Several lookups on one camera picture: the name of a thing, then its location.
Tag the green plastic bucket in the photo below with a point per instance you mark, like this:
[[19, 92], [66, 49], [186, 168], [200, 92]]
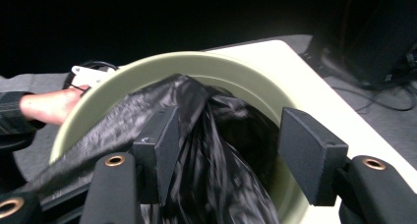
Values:
[[147, 70]]

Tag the black plastic garbage bag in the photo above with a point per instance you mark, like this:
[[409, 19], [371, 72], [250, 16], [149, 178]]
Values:
[[209, 171]]

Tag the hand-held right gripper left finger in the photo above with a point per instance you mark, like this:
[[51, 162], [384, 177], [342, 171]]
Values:
[[160, 142]]

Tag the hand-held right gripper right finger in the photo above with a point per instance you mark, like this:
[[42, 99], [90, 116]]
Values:
[[311, 155]]

